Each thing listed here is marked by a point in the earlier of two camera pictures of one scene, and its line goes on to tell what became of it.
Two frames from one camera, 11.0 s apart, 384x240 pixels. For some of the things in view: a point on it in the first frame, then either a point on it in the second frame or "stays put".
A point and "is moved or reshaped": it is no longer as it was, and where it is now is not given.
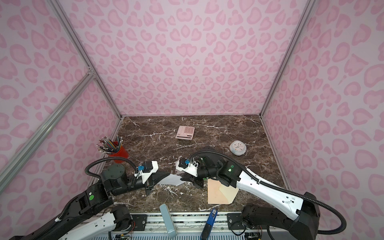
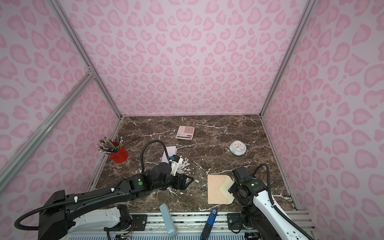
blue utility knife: x=209 y=225 stays put
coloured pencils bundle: x=106 y=145 stays put
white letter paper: x=172 y=179 is moved or reshaped
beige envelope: x=219 y=193 stays put
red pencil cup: x=122 y=152 stays put
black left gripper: x=157 y=178 to x=185 y=184
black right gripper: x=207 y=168 to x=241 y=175
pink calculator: x=186 y=132 stays put
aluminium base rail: x=186 y=226 stays put
